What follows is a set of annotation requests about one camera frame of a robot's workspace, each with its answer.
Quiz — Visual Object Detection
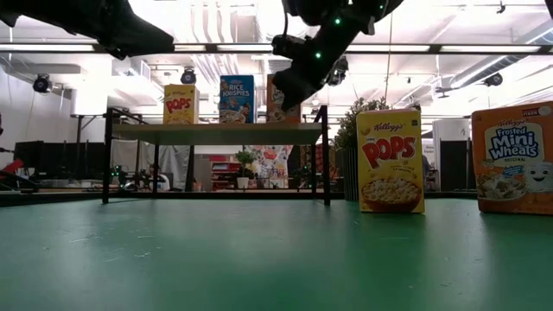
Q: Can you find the orange Mini Wheats cereal box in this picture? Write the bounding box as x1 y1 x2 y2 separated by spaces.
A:
470 100 553 216
265 73 302 124

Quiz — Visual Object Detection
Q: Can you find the blue Rice Krispies cereal box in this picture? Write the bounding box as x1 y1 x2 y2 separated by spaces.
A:
219 74 257 124

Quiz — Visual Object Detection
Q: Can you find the yellow Corn Pops cereal box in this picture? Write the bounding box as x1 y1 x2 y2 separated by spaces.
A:
355 107 426 214
162 83 200 125

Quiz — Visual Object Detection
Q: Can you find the red storage shelf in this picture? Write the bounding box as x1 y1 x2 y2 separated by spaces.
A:
210 160 241 192

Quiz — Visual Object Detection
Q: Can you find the green potted plant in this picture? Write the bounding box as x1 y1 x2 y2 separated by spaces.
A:
333 95 392 203

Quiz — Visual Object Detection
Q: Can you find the flower patterned cloth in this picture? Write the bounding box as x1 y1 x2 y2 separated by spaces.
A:
248 144 296 190

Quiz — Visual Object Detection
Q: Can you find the small plant in white pot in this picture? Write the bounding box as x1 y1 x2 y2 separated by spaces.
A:
234 149 257 190

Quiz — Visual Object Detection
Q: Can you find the white hanging cloth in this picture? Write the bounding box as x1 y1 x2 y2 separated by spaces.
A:
110 138 192 191

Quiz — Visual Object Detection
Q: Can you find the green table mat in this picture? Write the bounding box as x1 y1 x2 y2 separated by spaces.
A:
0 197 553 311

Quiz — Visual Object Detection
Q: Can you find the white hanging box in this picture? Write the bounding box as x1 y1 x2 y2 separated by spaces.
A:
71 88 109 117

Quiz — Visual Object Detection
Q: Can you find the black partition panel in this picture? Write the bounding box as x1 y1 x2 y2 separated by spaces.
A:
12 140 107 181

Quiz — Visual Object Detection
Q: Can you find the red bar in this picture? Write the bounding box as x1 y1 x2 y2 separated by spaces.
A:
0 157 26 177

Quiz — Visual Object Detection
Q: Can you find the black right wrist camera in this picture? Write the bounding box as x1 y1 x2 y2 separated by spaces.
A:
270 34 308 60

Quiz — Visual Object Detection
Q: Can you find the wooden shelf with black frame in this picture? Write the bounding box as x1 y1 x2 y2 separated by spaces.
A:
101 105 333 207

